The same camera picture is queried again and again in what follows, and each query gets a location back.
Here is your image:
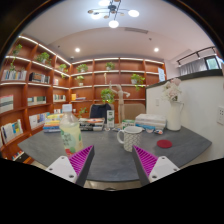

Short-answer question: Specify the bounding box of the stack of dark books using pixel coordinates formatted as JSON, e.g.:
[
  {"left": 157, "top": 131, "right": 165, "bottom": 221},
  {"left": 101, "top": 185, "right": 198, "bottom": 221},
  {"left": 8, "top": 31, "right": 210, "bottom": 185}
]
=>
[{"left": 78, "top": 117, "right": 106, "bottom": 132}]

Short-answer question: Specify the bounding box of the stack of white books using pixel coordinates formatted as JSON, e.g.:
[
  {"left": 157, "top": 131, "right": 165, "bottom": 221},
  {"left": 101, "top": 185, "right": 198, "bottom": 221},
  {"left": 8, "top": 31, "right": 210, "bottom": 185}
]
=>
[{"left": 134, "top": 113, "right": 168, "bottom": 131}]

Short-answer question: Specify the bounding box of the dark blue chair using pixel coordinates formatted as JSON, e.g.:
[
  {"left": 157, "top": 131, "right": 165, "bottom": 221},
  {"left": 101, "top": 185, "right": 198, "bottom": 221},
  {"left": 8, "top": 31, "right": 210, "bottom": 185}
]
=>
[{"left": 88, "top": 102, "right": 113, "bottom": 120}]

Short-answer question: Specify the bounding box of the tan chair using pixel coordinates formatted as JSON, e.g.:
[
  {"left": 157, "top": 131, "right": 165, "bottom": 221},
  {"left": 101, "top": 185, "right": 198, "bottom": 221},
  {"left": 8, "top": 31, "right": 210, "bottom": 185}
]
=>
[{"left": 123, "top": 103, "right": 147, "bottom": 122}]

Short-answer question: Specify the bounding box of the black curtain rail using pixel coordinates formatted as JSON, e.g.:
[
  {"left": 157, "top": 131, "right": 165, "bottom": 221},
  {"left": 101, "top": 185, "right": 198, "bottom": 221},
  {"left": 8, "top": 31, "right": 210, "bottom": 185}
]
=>
[{"left": 176, "top": 45, "right": 218, "bottom": 66}]

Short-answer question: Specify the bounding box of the ceiling air vent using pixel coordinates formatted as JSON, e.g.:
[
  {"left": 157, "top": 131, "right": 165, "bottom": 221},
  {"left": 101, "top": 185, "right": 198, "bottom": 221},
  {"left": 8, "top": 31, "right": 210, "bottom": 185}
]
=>
[{"left": 124, "top": 26, "right": 150, "bottom": 35}]

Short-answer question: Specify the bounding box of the flat round red coaster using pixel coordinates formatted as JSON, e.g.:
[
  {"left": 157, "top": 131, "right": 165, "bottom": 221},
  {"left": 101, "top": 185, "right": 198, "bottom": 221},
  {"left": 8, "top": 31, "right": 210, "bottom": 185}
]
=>
[{"left": 156, "top": 139, "right": 174, "bottom": 150}]

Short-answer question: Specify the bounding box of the wooden shelf unit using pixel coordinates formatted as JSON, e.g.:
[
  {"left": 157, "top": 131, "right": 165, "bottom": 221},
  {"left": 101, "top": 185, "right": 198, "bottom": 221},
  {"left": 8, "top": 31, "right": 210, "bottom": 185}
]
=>
[{"left": 0, "top": 34, "right": 167, "bottom": 162}]

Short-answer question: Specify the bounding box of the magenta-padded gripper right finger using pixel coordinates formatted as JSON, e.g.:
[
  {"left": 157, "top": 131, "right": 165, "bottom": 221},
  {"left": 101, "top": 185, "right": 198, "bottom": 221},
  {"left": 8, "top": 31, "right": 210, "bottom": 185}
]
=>
[{"left": 131, "top": 145, "right": 181, "bottom": 187}]

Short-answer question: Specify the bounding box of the stack of colourful books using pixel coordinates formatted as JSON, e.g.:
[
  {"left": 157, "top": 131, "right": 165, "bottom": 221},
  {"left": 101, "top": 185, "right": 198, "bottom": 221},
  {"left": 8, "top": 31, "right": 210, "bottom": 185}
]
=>
[{"left": 42, "top": 113, "right": 65, "bottom": 134}]

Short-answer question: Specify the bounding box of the white vase with pale flowers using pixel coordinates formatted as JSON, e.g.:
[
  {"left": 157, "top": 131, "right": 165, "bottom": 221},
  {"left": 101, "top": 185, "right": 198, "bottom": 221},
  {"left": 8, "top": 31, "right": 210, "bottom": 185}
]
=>
[{"left": 161, "top": 77, "right": 186, "bottom": 132}]

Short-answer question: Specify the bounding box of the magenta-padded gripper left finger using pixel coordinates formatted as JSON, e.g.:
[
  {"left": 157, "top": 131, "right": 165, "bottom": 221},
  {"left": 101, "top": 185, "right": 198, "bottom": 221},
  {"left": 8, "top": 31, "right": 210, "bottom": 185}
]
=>
[{"left": 46, "top": 144, "right": 96, "bottom": 188}]

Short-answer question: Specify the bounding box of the white wall socket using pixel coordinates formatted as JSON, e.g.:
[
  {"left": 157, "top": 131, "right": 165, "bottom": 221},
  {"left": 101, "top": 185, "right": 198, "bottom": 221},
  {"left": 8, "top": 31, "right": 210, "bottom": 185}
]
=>
[{"left": 216, "top": 105, "right": 224, "bottom": 126}]

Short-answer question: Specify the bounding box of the clear drink bottle yellow liquid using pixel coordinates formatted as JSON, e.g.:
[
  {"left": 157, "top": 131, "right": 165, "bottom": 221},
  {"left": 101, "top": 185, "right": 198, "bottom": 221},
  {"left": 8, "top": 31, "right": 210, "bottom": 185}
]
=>
[{"left": 58, "top": 103, "right": 84, "bottom": 158}]

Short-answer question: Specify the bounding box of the ceiling lamp with round bulbs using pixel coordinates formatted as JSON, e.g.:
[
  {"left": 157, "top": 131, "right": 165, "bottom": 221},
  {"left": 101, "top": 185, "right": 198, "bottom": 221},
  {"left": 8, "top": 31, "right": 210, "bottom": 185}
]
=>
[{"left": 87, "top": 0, "right": 141, "bottom": 30}]

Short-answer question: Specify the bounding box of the small green white carton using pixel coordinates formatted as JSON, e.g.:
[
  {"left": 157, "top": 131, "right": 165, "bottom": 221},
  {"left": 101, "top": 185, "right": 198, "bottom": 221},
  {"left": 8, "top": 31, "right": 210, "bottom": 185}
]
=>
[{"left": 105, "top": 109, "right": 116, "bottom": 130}]

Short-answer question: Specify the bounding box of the wooden artist mannequin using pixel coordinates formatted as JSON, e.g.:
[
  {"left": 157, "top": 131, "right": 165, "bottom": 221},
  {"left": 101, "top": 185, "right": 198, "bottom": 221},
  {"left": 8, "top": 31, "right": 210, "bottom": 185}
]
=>
[{"left": 108, "top": 80, "right": 131, "bottom": 124}]

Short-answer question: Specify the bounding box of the white patterned mug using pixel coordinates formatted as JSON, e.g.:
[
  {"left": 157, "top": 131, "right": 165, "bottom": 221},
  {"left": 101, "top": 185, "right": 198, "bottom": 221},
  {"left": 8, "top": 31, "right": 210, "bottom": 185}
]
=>
[{"left": 116, "top": 125, "right": 145, "bottom": 153}]

